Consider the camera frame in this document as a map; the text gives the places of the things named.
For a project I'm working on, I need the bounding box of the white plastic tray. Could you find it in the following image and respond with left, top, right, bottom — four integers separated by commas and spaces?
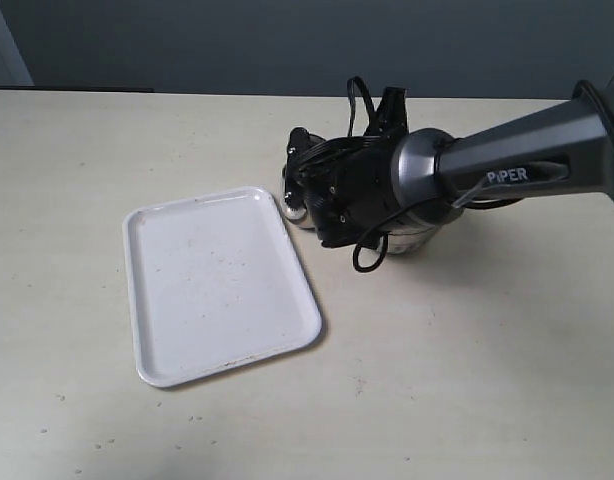
123, 186, 323, 389

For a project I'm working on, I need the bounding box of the small steel cup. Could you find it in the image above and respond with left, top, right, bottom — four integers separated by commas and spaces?
279, 170, 314, 231

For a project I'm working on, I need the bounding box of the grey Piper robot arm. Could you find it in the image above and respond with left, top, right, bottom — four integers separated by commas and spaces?
281, 81, 614, 252

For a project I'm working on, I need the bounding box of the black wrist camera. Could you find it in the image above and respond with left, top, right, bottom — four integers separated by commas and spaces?
364, 87, 409, 141

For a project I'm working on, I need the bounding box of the glass bowl of rice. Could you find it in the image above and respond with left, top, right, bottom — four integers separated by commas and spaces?
381, 216, 458, 255

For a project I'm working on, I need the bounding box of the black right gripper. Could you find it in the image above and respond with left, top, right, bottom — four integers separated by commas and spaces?
284, 127, 402, 248

